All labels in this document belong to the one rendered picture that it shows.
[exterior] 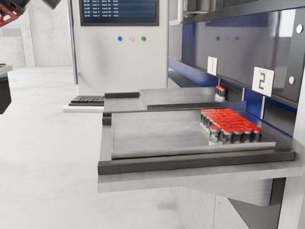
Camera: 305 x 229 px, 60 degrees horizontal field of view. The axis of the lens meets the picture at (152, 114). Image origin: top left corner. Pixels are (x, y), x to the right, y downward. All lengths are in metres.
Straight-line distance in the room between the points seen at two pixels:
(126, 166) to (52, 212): 1.51
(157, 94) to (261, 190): 0.59
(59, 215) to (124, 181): 1.48
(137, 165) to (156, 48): 0.97
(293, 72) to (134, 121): 0.42
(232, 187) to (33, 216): 1.54
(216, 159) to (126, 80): 0.97
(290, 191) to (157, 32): 1.01
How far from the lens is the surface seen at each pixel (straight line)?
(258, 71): 0.72
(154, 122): 0.77
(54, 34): 10.87
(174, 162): 0.52
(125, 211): 1.89
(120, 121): 0.76
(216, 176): 0.52
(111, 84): 1.45
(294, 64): 0.62
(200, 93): 1.15
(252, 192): 0.69
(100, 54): 1.44
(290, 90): 0.62
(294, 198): 0.65
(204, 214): 1.23
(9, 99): 0.95
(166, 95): 1.11
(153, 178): 0.49
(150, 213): 1.86
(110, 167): 0.51
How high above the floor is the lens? 1.13
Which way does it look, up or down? 17 degrees down
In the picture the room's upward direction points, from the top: straight up
